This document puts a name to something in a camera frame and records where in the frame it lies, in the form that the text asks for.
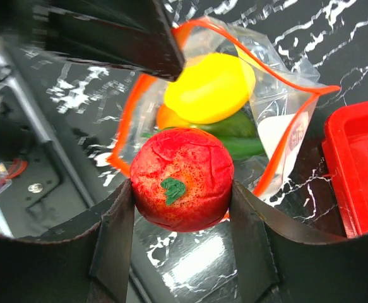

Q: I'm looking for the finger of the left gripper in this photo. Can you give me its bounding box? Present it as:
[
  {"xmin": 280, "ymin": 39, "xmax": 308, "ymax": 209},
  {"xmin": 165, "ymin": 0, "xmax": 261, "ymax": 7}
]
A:
[{"xmin": 32, "ymin": 1, "xmax": 185, "ymax": 81}]

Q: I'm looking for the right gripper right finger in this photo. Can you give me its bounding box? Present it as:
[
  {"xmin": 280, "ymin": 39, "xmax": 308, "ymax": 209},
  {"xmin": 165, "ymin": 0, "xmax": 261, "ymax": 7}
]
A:
[{"xmin": 229, "ymin": 182, "xmax": 368, "ymax": 302}]

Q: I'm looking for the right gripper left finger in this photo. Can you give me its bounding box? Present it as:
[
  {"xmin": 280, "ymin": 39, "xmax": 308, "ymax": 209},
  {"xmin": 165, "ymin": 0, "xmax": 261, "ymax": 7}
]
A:
[{"xmin": 0, "ymin": 181, "xmax": 134, "ymax": 302}]

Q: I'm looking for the orange green toy mango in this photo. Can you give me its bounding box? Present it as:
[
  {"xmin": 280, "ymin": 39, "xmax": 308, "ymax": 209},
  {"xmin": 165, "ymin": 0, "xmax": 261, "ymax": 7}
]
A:
[{"xmin": 156, "ymin": 104, "xmax": 189, "ymax": 129}]

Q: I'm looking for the yellow toy lemon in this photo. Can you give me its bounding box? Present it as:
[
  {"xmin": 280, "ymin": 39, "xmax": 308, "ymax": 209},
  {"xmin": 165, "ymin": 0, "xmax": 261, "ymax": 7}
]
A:
[{"xmin": 163, "ymin": 53, "xmax": 256, "ymax": 124}]

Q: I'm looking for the red toy apple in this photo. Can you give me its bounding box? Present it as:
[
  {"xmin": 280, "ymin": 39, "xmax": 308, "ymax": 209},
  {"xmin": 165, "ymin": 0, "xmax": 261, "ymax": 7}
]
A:
[{"xmin": 130, "ymin": 128, "xmax": 234, "ymax": 232}]

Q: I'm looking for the orange zip top bag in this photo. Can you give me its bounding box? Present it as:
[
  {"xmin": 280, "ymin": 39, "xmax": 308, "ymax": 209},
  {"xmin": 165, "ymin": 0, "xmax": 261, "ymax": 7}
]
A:
[{"xmin": 107, "ymin": 17, "xmax": 339, "ymax": 199}]

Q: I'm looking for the green toy cucumber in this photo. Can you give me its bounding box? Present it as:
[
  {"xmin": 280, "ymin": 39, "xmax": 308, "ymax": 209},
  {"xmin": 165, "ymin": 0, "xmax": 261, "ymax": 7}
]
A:
[{"xmin": 190, "ymin": 110, "xmax": 264, "ymax": 161}]

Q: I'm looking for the red plastic tray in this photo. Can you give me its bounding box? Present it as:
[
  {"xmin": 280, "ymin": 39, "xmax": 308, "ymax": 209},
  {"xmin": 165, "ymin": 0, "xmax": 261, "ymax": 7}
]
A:
[{"xmin": 322, "ymin": 101, "xmax": 368, "ymax": 238}]

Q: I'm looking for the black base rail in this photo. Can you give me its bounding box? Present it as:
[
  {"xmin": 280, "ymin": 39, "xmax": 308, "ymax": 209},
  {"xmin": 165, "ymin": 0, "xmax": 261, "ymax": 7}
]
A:
[{"xmin": 0, "ymin": 47, "xmax": 107, "ymax": 238}]

